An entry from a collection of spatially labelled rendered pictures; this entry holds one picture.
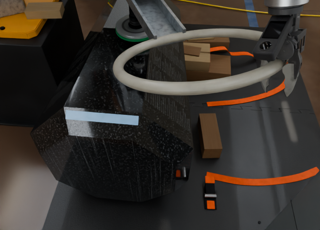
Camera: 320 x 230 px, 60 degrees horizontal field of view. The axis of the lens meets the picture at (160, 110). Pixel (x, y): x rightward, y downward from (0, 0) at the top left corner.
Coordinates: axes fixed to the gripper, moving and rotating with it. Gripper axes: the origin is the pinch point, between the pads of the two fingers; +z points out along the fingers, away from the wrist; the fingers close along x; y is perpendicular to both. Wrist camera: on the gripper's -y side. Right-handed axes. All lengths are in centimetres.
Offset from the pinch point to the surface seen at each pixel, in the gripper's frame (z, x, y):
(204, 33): -7.3, 33.0, 18.8
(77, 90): 13, 81, -9
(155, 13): -13, 59, 23
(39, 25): -8, 139, 11
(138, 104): 19, 57, 3
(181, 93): -6.8, 12.2, -22.2
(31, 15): -13, 144, 10
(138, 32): -1, 80, 32
